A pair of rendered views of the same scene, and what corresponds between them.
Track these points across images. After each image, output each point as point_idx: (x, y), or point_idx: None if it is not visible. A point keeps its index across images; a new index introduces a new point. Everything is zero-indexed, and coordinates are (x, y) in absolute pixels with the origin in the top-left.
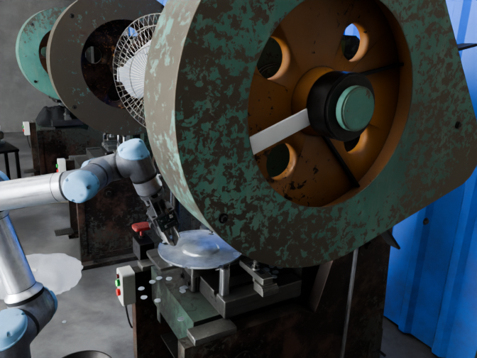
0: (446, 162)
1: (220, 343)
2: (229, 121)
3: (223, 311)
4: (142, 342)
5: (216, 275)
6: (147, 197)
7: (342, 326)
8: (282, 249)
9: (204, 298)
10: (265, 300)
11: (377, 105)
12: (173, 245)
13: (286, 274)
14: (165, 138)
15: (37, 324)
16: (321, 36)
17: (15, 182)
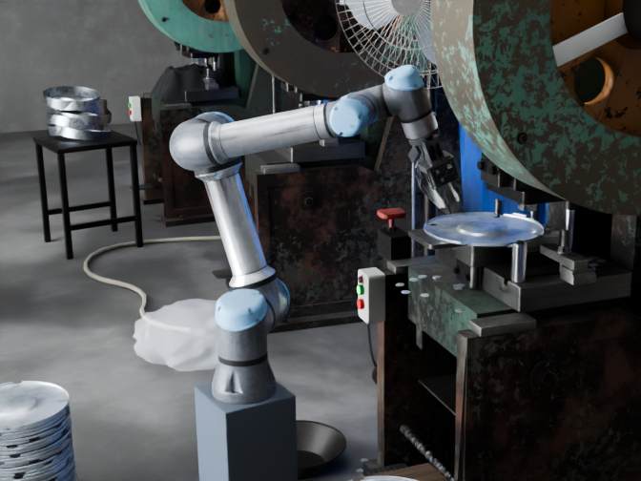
0: None
1: (513, 341)
2: (529, 26)
3: (517, 302)
4: (391, 386)
5: (506, 266)
6: (421, 140)
7: None
8: (593, 186)
9: (489, 295)
10: (578, 295)
11: None
12: (448, 213)
13: (609, 267)
14: (459, 48)
15: (274, 312)
16: None
17: (271, 117)
